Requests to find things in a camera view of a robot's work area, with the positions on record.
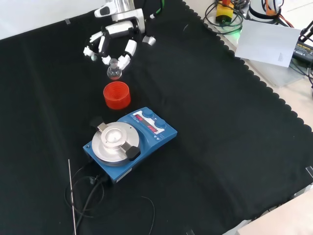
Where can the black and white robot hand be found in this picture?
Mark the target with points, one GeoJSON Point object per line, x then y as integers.
{"type": "Point", "coordinates": [119, 28]}

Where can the clear glass round-bottom flask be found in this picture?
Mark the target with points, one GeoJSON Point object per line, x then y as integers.
{"type": "Point", "coordinates": [114, 74]}

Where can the blue heater with steel plate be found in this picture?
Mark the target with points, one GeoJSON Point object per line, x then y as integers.
{"type": "Point", "coordinates": [151, 144]}

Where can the clear tape piece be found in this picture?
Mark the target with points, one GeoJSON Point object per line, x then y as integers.
{"type": "Point", "coordinates": [190, 232]}
{"type": "Point", "coordinates": [310, 171]}
{"type": "Point", "coordinates": [67, 21]}

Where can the yellow stop button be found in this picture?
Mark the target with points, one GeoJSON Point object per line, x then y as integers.
{"type": "Point", "coordinates": [224, 12]}

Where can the black bench cloth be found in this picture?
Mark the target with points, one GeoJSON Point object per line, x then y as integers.
{"type": "Point", "coordinates": [220, 122]}

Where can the pale paper board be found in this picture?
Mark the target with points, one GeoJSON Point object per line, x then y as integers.
{"type": "Point", "coordinates": [266, 41]}

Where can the clear acrylic plate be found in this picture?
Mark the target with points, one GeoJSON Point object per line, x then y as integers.
{"type": "Point", "coordinates": [276, 73]}

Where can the thin steel probe rod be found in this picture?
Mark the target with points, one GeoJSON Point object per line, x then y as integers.
{"type": "Point", "coordinates": [72, 191]}

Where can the black power adapter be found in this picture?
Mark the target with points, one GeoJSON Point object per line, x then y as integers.
{"type": "Point", "coordinates": [304, 50]}

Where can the black tripod clamp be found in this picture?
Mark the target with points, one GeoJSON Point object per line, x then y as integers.
{"type": "Point", "coordinates": [306, 30]}

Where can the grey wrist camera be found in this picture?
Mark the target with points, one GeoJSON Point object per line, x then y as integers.
{"type": "Point", "coordinates": [149, 40]}

